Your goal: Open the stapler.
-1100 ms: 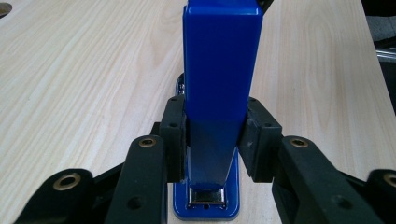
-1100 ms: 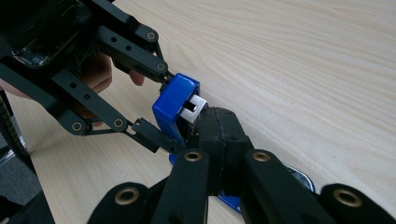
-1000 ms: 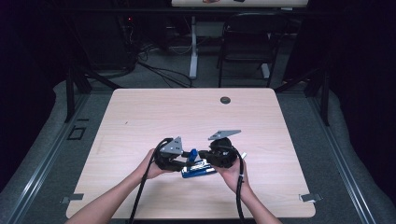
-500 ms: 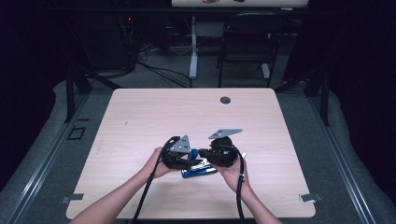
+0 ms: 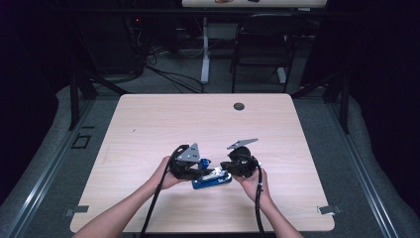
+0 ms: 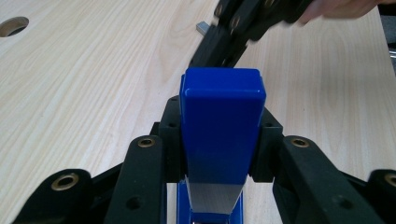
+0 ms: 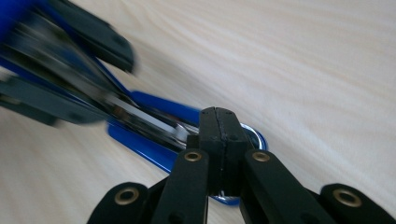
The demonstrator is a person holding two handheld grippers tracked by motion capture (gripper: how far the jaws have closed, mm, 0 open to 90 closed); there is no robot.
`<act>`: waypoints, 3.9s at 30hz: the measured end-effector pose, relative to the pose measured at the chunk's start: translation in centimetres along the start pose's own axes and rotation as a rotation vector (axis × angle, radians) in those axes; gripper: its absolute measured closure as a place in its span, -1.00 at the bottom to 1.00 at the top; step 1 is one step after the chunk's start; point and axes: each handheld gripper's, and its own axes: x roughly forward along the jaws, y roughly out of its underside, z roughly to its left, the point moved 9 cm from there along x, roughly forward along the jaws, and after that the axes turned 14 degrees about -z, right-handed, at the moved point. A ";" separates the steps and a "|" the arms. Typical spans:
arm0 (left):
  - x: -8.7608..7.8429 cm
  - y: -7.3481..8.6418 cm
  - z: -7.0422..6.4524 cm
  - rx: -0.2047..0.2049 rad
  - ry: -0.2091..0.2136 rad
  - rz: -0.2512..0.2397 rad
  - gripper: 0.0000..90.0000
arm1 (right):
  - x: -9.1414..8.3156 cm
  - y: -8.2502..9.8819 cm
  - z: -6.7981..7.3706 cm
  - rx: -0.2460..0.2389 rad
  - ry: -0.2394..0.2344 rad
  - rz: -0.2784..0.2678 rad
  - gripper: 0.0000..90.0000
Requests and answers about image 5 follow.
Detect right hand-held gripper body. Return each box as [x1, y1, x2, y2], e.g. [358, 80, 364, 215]
[224, 138, 261, 179]

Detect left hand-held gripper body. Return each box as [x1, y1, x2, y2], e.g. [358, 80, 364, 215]
[169, 142, 213, 181]

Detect blue stapler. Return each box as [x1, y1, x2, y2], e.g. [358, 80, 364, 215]
[191, 157, 233, 190]

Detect person's left hand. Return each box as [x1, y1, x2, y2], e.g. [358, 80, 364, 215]
[150, 155, 190, 191]

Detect person's right hand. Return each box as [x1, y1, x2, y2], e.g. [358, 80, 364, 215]
[232, 167, 270, 203]

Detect grey tape piece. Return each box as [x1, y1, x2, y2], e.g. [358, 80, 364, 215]
[63, 205, 90, 218]
[316, 204, 343, 216]

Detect white desk leg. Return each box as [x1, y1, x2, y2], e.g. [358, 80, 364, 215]
[200, 16, 211, 85]

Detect black metal stand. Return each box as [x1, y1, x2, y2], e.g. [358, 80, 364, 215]
[67, 65, 131, 132]
[290, 65, 352, 135]

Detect black folding chair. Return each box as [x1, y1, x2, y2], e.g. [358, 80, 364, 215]
[230, 13, 307, 94]

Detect dark equipment with red light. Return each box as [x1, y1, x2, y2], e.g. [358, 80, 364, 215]
[124, 13, 147, 71]

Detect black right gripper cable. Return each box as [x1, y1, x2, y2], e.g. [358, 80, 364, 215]
[231, 153, 267, 238]

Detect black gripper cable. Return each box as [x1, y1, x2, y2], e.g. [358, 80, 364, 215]
[139, 144, 190, 238]
[231, 153, 267, 238]

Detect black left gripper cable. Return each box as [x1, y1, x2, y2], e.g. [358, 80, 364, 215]
[139, 144, 190, 238]

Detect black floor cables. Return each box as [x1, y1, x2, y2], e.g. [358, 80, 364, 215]
[144, 46, 205, 94]

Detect aluminium floor rail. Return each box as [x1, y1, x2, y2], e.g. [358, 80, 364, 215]
[325, 98, 401, 238]
[2, 98, 97, 238]

